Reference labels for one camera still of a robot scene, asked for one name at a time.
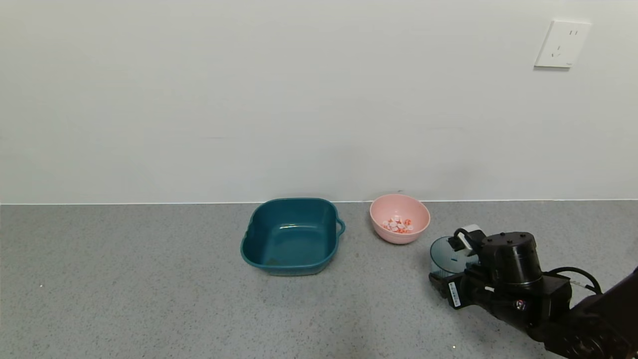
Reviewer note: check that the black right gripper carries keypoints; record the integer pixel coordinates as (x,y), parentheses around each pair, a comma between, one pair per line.
(454,293)

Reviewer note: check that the translucent blue ribbed plastic cup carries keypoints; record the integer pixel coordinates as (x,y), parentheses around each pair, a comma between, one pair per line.
(441,259)

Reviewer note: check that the pile of pink-white solid pieces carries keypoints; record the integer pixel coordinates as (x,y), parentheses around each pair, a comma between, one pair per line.
(398,225)

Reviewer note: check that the pink ribbed bowl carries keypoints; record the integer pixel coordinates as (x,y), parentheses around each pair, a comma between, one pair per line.
(398,207)

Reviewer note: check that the teal square plastic basin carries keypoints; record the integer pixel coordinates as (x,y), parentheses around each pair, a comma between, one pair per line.
(291,239)

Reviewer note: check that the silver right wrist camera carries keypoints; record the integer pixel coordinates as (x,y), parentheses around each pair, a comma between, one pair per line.
(473,239)

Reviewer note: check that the white wall power socket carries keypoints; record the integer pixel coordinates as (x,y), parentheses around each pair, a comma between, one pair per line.
(562,44)

